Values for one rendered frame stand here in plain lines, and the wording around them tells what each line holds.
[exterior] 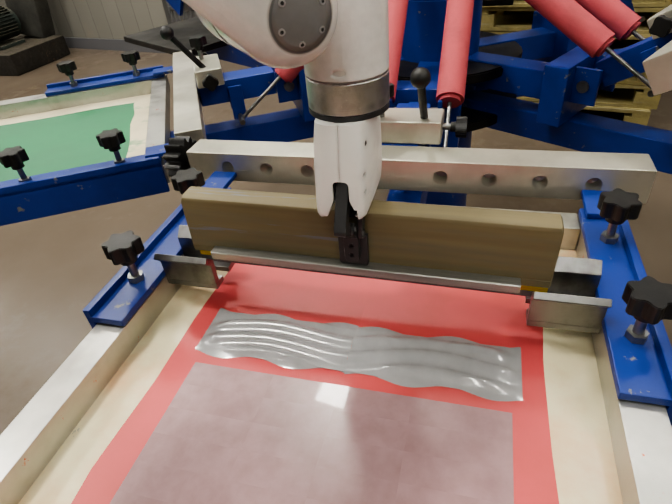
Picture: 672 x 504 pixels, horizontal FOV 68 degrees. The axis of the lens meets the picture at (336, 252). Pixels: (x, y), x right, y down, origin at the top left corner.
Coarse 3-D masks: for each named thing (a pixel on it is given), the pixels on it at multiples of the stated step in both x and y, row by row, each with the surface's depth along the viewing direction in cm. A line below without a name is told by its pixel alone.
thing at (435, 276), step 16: (224, 256) 58; (240, 256) 57; (256, 256) 57; (272, 256) 57; (288, 256) 57; (304, 256) 56; (336, 272) 55; (352, 272) 54; (368, 272) 54; (384, 272) 53; (400, 272) 53; (416, 272) 53; (432, 272) 52; (448, 272) 52; (464, 272) 52; (480, 288) 51; (496, 288) 51; (512, 288) 50
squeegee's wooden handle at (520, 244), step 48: (192, 192) 57; (240, 192) 56; (192, 240) 60; (240, 240) 58; (288, 240) 56; (336, 240) 54; (384, 240) 52; (432, 240) 51; (480, 240) 49; (528, 240) 48
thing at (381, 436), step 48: (384, 288) 63; (432, 288) 62; (432, 336) 56; (480, 336) 55; (528, 336) 55; (384, 384) 51; (528, 384) 50; (336, 432) 47; (384, 432) 47; (432, 432) 47; (480, 432) 46; (528, 432) 46; (336, 480) 44; (384, 480) 43; (432, 480) 43; (480, 480) 43; (528, 480) 42
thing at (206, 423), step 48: (240, 288) 66; (288, 288) 65; (336, 288) 64; (192, 336) 59; (192, 384) 54; (240, 384) 53; (288, 384) 52; (336, 384) 52; (144, 432) 49; (192, 432) 49; (240, 432) 48; (288, 432) 48; (96, 480) 46; (144, 480) 45; (192, 480) 45; (240, 480) 44; (288, 480) 44
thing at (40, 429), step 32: (576, 224) 65; (160, 288) 63; (96, 352) 54; (128, 352) 58; (64, 384) 51; (96, 384) 53; (608, 384) 47; (32, 416) 48; (64, 416) 49; (608, 416) 46; (640, 416) 42; (0, 448) 45; (32, 448) 46; (640, 448) 40; (0, 480) 43; (32, 480) 46; (640, 480) 38
